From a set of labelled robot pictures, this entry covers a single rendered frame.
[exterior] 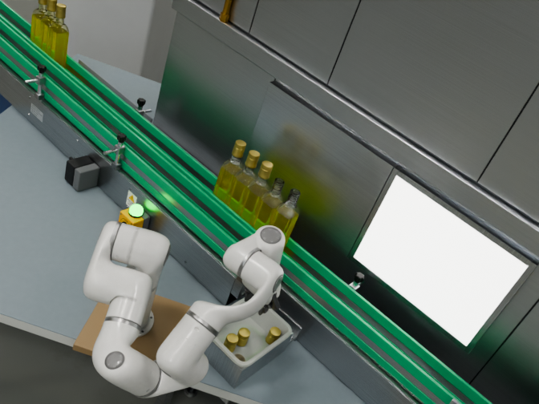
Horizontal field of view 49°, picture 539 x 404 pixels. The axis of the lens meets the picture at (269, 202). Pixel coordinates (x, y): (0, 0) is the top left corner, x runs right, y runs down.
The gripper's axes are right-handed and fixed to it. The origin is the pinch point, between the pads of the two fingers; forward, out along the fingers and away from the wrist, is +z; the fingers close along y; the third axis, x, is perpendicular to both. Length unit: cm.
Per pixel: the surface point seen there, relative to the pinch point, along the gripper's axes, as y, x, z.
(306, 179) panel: 17.8, -37.4, -8.4
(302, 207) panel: 15.4, -35.1, 0.4
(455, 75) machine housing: -7, -53, -55
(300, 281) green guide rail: -1.3, -17.5, 5.9
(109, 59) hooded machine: 224, -102, 93
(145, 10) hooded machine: 209, -120, 56
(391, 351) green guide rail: -33.3, -18.2, 3.2
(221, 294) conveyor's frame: 15.0, -2.4, 16.7
